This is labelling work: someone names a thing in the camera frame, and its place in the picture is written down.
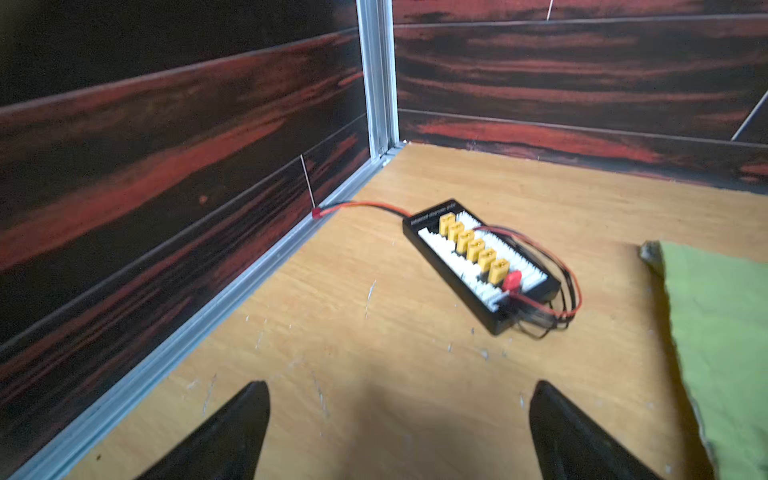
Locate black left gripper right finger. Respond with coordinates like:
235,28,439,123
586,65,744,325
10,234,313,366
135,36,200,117
529,380,658,479

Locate green Snoopy zip jacket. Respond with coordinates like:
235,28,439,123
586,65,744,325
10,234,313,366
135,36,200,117
639,241,767,479

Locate black battery pack with wires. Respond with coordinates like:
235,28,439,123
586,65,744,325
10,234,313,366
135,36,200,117
312,199,583,340

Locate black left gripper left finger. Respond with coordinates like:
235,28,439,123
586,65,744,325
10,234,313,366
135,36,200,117
139,381,270,479

